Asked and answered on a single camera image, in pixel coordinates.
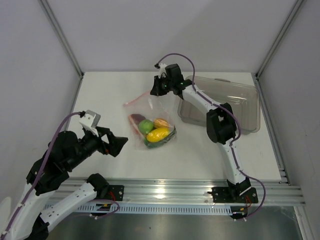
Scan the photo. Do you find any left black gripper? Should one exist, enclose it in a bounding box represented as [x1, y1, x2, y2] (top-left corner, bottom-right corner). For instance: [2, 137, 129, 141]
[66, 125, 128, 170]

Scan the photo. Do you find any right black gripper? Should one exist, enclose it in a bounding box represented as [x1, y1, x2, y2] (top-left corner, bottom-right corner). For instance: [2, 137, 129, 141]
[150, 74, 174, 97]

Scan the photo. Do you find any clear zip top bag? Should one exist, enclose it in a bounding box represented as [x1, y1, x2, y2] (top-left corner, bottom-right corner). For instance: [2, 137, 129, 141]
[123, 91, 177, 150]

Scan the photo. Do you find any red meat slice toy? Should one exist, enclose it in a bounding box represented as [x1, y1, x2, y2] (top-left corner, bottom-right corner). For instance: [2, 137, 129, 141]
[128, 113, 146, 136]

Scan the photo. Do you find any yellow lemon toy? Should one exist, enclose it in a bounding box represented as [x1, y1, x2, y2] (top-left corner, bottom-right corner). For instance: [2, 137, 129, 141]
[153, 118, 170, 128]

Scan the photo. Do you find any green guava toy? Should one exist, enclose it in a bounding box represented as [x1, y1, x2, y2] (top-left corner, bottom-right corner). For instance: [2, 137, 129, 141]
[138, 119, 154, 135]

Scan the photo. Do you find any green onion toy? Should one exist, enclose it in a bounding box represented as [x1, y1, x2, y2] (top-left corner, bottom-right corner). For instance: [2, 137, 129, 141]
[143, 127, 177, 149]

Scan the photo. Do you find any yellow mango toy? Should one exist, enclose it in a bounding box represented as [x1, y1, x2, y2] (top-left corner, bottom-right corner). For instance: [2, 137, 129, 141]
[146, 127, 170, 143]

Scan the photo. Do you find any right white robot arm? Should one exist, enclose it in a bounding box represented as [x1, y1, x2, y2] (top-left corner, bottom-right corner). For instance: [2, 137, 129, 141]
[150, 63, 252, 202]

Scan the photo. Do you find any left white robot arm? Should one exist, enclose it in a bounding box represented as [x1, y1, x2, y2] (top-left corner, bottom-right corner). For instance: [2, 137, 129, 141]
[0, 127, 128, 240]

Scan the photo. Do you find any clear plastic tray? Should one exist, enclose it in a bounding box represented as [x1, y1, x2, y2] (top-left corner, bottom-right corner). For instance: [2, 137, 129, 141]
[177, 76, 261, 135]

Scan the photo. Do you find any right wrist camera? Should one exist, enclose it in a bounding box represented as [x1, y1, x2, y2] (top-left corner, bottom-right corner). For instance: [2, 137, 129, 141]
[154, 62, 167, 78]

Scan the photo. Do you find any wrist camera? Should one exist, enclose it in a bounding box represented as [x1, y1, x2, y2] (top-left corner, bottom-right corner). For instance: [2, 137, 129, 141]
[154, 62, 167, 78]
[79, 110, 101, 137]

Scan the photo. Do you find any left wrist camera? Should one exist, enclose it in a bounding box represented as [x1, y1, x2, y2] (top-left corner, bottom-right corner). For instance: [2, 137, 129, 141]
[79, 110, 101, 137]

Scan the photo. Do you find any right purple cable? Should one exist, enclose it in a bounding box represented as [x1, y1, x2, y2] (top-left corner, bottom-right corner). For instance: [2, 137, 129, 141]
[157, 52, 266, 221]

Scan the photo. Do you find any purple cable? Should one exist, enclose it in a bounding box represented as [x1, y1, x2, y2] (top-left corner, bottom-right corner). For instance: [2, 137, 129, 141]
[3, 111, 86, 233]
[157, 52, 266, 221]

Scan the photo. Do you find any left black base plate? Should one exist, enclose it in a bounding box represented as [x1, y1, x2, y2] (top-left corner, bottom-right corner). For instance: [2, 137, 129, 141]
[102, 185, 125, 202]

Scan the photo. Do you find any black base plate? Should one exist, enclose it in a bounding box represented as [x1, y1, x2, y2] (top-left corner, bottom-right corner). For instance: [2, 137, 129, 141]
[102, 185, 125, 202]
[207, 186, 259, 204]

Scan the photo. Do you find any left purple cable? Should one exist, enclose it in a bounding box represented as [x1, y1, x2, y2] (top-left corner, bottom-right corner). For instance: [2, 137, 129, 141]
[3, 111, 86, 233]

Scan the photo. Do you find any white slotted cable duct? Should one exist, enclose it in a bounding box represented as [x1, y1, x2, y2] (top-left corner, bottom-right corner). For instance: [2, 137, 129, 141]
[77, 204, 232, 215]

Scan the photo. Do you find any aluminium mounting rail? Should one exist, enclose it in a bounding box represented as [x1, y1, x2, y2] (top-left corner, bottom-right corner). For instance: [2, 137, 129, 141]
[47, 177, 306, 207]

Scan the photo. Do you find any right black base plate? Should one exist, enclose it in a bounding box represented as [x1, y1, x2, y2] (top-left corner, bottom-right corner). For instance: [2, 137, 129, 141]
[207, 186, 259, 204]

